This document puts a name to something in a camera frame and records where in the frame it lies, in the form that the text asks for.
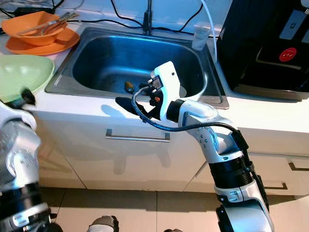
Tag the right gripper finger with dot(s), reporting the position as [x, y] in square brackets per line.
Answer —
[130, 105]

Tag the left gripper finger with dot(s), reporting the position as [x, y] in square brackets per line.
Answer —
[27, 98]

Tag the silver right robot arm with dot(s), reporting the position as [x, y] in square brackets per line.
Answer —
[203, 116]

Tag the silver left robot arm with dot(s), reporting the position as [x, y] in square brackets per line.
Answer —
[21, 159]

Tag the stainless steel sink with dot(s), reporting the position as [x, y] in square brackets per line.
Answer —
[116, 58]

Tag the orange plastic plate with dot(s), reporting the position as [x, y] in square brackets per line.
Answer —
[48, 49]

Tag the white drawer front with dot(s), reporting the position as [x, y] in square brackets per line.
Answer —
[125, 164]

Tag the orange plastic bowl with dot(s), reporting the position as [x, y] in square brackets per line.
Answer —
[29, 38]

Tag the wooden chopstick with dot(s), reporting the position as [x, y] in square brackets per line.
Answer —
[38, 26]
[70, 17]

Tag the clear plastic cup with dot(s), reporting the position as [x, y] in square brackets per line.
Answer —
[200, 38]

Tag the steel sink faucet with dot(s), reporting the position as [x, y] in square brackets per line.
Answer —
[148, 21]

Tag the flat black adapter box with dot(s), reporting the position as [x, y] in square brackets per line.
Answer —
[29, 9]

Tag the black coffee machine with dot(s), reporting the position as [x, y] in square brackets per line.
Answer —
[246, 38]

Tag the grey robot foot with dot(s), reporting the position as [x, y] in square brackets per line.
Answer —
[104, 224]

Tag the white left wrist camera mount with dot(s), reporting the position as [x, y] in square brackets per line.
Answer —
[12, 118]

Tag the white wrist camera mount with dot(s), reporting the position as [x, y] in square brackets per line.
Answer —
[169, 77]
[12, 118]

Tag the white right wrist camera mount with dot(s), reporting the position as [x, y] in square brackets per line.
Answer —
[169, 77]

